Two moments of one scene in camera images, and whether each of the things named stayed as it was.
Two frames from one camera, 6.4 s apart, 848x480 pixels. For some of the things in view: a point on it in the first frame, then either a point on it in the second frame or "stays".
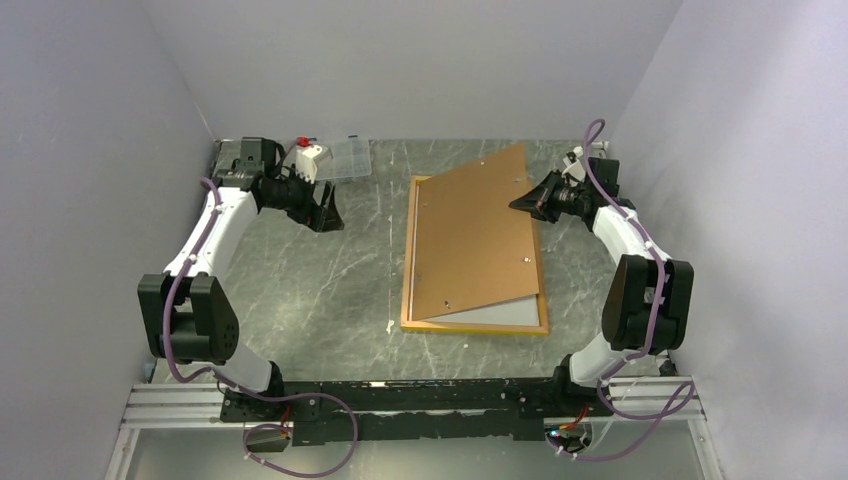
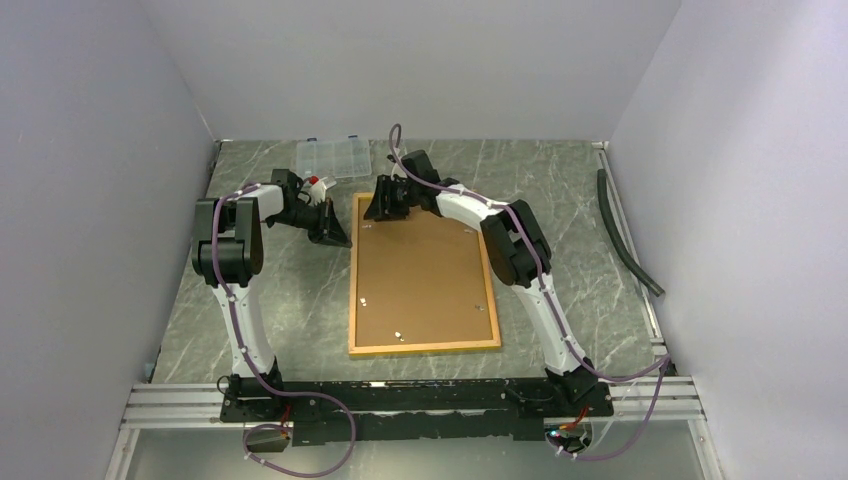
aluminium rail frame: x=184 y=404 stays
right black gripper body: x=565 y=197 -> x=414 y=189
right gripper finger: x=536 y=200 -> x=391 y=199
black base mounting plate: x=347 y=410 stays
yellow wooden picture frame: x=406 y=321 -> x=431 y=347
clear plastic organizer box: x=348 y=158 stays
